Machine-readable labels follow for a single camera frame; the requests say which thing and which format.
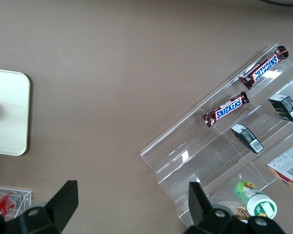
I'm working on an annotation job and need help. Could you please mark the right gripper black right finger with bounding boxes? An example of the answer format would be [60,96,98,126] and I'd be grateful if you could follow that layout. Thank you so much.
[185,181,245,234]

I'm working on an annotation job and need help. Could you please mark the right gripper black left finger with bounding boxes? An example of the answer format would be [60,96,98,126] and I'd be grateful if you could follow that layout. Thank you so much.
[4,180,79,234]

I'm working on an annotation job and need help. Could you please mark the oval brown wicker basket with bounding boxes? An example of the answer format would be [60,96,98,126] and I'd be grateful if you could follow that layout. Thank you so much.
[230,206,250,224]

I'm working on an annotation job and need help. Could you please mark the beige plastic tray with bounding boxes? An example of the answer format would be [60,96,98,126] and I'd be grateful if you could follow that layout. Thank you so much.
[0,68,31,156]

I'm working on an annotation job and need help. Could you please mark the clear acrylic bottle rack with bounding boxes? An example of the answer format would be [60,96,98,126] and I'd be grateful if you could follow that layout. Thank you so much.
[0,186,32,220]

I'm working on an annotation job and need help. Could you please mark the red Coca-Cola bottle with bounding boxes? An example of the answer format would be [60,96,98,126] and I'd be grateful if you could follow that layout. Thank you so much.
[0,192,22,217]

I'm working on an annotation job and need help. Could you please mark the green and white bottle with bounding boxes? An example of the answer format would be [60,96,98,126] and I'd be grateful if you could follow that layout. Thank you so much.
[234,180,278,219]

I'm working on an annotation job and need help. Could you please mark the clear acrylic stepped display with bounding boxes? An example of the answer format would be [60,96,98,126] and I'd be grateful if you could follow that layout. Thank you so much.
[140,43,293,226]

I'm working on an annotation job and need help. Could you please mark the small black box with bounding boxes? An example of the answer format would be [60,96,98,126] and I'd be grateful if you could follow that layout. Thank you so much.
[268,94,293,124]
[231,123,264,155]

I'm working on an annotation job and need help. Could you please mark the red and white cookie box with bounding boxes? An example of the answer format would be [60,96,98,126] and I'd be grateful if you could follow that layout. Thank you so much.
[267,141,293,195]

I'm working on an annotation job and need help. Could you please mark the Snickers chocolate bar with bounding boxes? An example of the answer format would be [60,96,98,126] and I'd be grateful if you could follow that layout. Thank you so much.
[238,45,289,90]
[202,91,250,128]

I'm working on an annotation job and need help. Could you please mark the brown table cover sheet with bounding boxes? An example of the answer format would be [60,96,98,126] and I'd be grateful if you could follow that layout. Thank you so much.
[0,0,293,234]

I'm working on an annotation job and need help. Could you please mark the black cable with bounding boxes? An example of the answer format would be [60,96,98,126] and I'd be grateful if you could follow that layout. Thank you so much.
[258,0,293,7]

